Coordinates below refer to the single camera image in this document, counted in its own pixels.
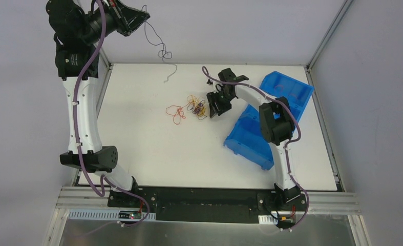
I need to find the red thin cable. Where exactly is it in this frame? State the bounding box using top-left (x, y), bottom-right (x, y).
top-left (274, 83), bottom-right (298, 103)
top-left (165, 104), bottom-right (187, 126)

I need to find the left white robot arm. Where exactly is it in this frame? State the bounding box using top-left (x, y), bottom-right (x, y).
top-left (46, 1), bottom-right (150, 207)

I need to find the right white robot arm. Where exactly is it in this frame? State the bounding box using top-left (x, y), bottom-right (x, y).
top-left (202, 66), bottom-right (303, 210)

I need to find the blue plastic compartment bin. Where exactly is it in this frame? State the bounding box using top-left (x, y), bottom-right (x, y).
top-left (223, 71), bottom-right (314, 170)

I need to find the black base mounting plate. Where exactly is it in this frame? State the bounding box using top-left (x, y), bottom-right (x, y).
top-left (106, 186), bottom-right (307, 224)

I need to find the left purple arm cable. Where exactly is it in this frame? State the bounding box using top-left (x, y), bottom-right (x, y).
top-left (73, 0), bottom-right (151, 228)

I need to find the aluminium frame rail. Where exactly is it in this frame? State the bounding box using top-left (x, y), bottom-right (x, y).
top-left (57, 187), bottom-right (362, 219)

